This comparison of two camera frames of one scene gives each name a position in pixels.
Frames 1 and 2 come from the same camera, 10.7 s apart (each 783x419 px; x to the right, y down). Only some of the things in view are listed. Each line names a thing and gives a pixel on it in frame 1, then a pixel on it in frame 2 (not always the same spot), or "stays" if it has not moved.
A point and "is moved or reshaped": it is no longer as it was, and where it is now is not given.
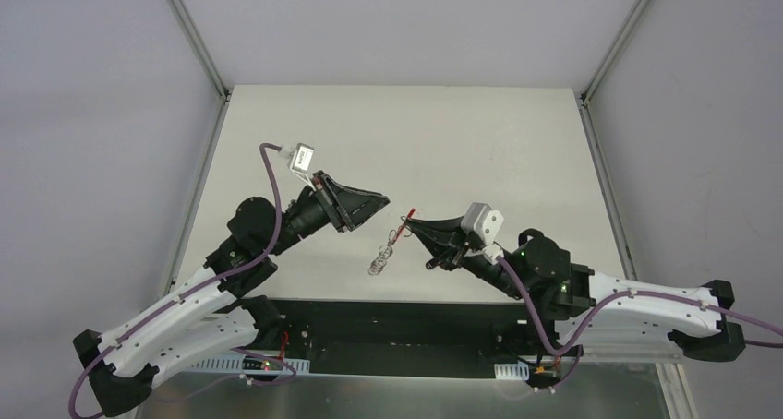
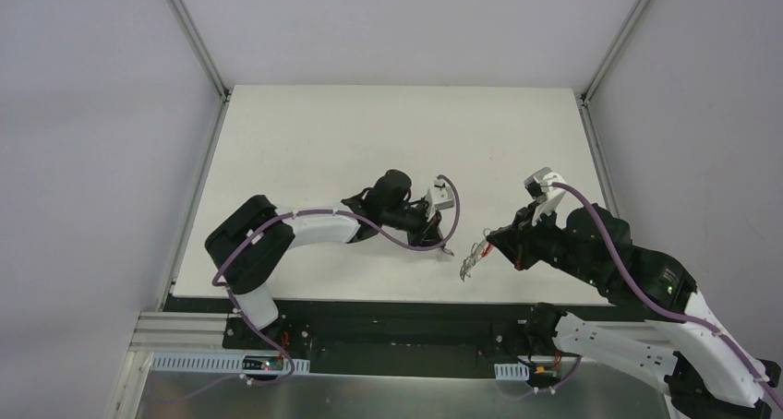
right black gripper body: x=457 y=245 to x=522 y=239
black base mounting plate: x=420 y=335 stays
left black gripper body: x=333 y=201 to x=428 y=231
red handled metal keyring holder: x=379 y=262 is moved or reshaped
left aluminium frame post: x=194 y=36 stays
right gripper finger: x=437 y=227 to x=507 y=238
